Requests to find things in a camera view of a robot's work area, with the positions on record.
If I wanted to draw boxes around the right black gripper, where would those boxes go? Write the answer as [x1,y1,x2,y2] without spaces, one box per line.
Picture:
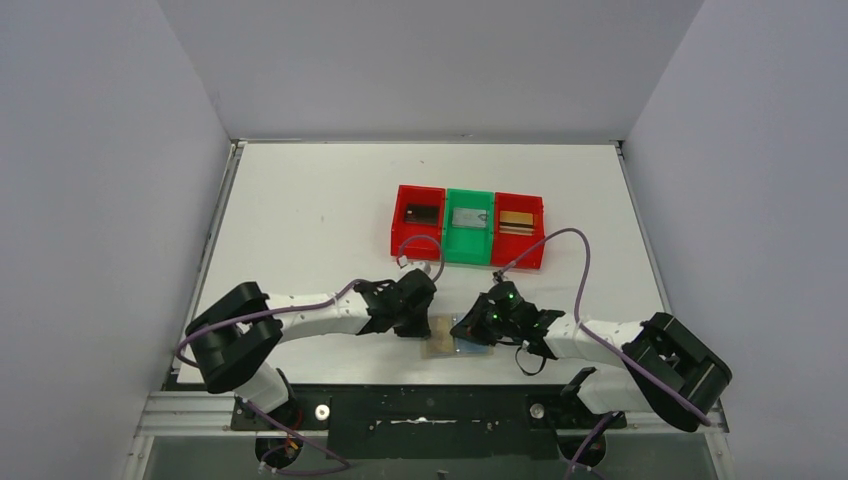
[452,292,520,347]

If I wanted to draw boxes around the gold striped card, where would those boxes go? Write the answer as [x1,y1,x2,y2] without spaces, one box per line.
[424,315,456,358]

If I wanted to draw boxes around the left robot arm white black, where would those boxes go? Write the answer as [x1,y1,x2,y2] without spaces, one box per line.
[175,267,437,427]

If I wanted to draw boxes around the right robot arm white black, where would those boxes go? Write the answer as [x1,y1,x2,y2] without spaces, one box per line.
[450,281,732,432]

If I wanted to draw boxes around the black credit card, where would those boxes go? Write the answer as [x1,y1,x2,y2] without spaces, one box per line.
[403,203,441,226]

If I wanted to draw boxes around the silver credit card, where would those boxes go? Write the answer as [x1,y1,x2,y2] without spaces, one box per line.
[451,207,489,229]

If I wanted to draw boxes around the gold credit card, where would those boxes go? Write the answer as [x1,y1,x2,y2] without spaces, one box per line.
[498,210,535,236]

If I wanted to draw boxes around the green plastic bin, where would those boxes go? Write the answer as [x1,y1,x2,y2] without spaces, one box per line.
[442,189,495,265]

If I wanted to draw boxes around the left red plastic bin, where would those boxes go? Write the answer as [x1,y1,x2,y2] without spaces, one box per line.
[390,184,447,260]

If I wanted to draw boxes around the red plastic bin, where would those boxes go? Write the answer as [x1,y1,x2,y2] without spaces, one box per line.
[491,192,545,267]
[390,184,447,260]

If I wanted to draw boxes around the right red plastic bin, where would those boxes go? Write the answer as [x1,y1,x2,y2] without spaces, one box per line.
[491,192,545,267]

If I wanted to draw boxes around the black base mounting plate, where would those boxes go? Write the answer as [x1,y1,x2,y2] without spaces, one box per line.
[165,367,631,462]

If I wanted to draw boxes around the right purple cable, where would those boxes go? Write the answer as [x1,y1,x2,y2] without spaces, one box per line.
[492,227,713,480]

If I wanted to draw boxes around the purple cable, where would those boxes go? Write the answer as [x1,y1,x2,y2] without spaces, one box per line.
[492,227,713,480]
[175,235,446,477]

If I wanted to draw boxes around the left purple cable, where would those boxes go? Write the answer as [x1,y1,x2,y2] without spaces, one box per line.
[175,235,446,477]

